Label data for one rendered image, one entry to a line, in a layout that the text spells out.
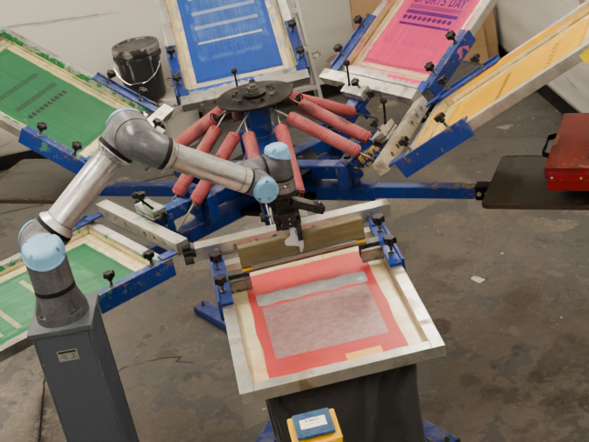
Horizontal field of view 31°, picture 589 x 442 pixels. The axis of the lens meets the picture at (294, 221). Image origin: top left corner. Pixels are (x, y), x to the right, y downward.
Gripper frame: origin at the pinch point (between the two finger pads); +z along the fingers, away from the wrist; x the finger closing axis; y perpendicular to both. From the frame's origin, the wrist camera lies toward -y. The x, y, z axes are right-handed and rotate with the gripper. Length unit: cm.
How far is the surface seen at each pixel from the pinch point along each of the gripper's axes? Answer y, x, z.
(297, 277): 3.0, -4.3, 13.6
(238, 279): 21.9, 0.9, 6.4
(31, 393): 125, -124, 110
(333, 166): -23, -71, 7
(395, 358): -15, 57, 11
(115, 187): 63, -121, 17
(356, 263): -16.9, -4.4, 13.5
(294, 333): 9.5, 28.4, 13.6
